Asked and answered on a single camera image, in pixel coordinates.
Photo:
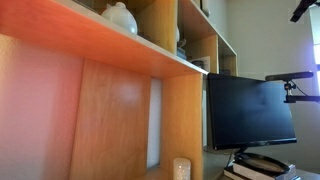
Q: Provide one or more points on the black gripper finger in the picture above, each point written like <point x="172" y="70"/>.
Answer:
<point x="301" y="10"/>

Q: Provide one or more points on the white green plush toy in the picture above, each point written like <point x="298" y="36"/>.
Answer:
<point x="179" y="35"/>

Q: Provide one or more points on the wooden shelf unit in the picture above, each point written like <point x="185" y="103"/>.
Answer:
<point x="110" y="110"/>

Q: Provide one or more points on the white paper card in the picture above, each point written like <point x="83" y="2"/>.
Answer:
<point x="206" y="63"/>

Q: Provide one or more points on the black computer monitor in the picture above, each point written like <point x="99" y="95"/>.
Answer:
<point x="248" y="111"/>

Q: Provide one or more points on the light blue book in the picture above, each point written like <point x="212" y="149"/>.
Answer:
<point x="181" y="50"/>

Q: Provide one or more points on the white book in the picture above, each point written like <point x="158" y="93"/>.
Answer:
<point x="263" y="174"/>

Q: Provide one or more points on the white ceramic vase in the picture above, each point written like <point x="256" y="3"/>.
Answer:
<point x="121" y="17"/>

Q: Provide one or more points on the black stereo camera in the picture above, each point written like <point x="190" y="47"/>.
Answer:
<point x="289" y="76"/>

